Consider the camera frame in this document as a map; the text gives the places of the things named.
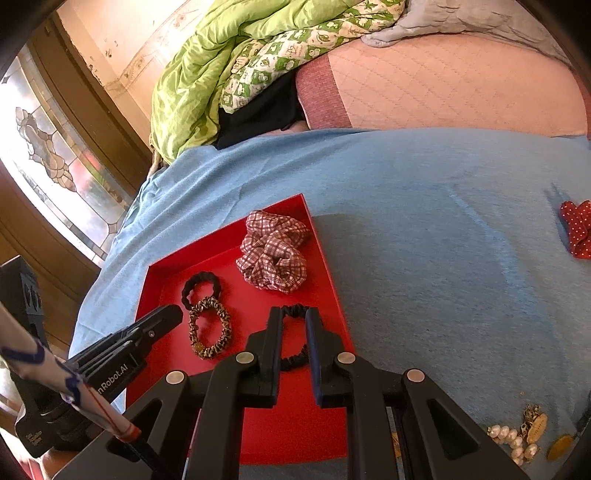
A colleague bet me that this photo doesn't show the gold leaf earring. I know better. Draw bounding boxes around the gold leaf earring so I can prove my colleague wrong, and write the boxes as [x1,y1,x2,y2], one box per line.
[547,434,575,462]

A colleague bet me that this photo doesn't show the thin black hair tie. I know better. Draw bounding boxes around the thin black hair tie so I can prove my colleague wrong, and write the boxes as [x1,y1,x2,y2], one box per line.
[279,304,319,372]

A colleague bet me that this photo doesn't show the stained glass window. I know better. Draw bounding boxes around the stained glass window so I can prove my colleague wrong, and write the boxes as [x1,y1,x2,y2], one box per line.
[0,46,134,268]

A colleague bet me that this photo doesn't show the green quilt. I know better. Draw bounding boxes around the green quilt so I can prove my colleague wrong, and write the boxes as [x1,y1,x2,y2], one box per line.
[150,0,407,164]

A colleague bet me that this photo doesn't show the red tray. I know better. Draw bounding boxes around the red tray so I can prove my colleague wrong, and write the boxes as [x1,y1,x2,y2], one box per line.
[124,194,356,464]

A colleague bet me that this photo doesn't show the gold chain earring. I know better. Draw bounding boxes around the gold chain earring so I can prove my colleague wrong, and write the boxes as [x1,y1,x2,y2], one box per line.
[522,404,549,444]

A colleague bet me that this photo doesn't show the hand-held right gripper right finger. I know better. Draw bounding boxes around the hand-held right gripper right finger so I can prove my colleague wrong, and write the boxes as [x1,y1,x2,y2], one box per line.
[305,308,532,480]

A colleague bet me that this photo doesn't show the red polka dot scrunchie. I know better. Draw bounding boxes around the red polka dot scrunchie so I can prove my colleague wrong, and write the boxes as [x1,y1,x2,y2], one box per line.
[558,200,591,259]

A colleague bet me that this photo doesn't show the small black hair tie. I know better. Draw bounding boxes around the small black hair tie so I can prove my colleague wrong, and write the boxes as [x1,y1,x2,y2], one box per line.
[181,272,223,311]

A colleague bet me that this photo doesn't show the white striped rod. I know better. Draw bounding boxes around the white striped rod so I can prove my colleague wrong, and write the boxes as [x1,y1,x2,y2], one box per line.
[0,302,141,441]

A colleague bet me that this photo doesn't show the grey pillow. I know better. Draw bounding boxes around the grey pillow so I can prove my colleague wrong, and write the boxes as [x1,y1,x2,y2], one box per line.
[360,0,573,70]

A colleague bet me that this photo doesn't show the black cloth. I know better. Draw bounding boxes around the black cloth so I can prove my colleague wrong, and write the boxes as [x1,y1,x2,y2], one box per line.
[215,69,308,149]

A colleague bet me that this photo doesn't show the plaid scrunchie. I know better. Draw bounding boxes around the plaid scrunchie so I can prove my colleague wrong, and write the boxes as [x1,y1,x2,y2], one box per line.
[235,210,311,295]

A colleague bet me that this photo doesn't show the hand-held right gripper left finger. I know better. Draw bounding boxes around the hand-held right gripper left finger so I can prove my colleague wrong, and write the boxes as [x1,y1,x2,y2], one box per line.
[55,306,283,480]

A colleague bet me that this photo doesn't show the wooden window frame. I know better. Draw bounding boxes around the wooden window frame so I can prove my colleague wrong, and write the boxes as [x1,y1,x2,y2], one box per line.
[0,11,158,370]

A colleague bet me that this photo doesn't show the pearl bracelet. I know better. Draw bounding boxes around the pearl bracelet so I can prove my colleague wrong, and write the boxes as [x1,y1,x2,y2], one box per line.
[487,424,541,466]

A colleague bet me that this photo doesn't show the leopard print hair tie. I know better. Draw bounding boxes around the leopard print hair tie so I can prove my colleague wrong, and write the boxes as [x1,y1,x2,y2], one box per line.
[188,296,233,361]

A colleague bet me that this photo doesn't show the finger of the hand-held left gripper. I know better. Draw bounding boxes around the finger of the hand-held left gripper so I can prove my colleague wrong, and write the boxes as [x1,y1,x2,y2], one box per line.
[122,304,184,344]

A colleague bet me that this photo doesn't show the blue blanket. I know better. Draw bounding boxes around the blue blanket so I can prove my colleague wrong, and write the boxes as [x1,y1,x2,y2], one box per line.
[76,127,591,480]

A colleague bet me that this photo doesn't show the pink quilted bedsheet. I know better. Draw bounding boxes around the pink quilted bedsheet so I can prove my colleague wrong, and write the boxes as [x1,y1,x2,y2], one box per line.
[295,44,591,139]

